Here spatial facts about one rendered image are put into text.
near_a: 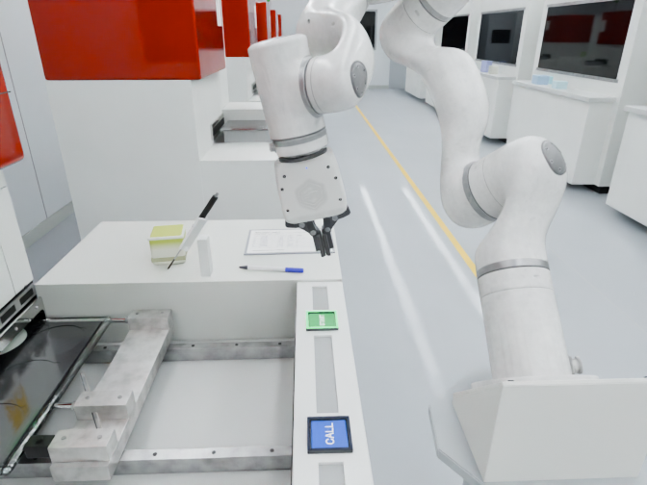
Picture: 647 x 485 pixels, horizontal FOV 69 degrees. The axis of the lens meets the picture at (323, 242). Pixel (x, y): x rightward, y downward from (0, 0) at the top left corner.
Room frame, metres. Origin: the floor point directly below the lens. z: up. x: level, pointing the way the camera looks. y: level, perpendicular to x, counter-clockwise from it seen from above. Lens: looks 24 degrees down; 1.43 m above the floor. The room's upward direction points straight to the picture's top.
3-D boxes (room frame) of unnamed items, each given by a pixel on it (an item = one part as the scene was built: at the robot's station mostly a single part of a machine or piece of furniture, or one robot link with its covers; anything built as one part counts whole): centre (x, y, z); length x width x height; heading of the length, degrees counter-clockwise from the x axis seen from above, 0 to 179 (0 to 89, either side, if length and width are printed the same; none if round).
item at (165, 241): (0.96, 0.34, 1.00); 0.07 x 0.07 x 0.07; 11
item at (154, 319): (0.82, 0.35, 0.89); 0.08 x 0.03 x 0.03; 92
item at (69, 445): (0.50, 0.34, 0.89); 0.08 x 0.03 x 0.03; 92
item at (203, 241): (0.88, 0.26, 1.03); 0.06 x 0.04 x 0.13; 92
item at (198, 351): (0.79, 0.31, 0.84); 0.50 x 0.02 x 0.03; 92
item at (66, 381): (0.63, 0.43, 0.90); 0.38 x 0.01 x 0.01; 2
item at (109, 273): (1.02, 0.28, 0.89); 0.62 x 0.35 x 0.14; 92
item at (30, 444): (0.49, 0.40, 0.90); 0.04 x 0.02 x 0.03; 92
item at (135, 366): (0.65, 0.35, 0.87); 0.36 x 0.08 x 0.03; 2
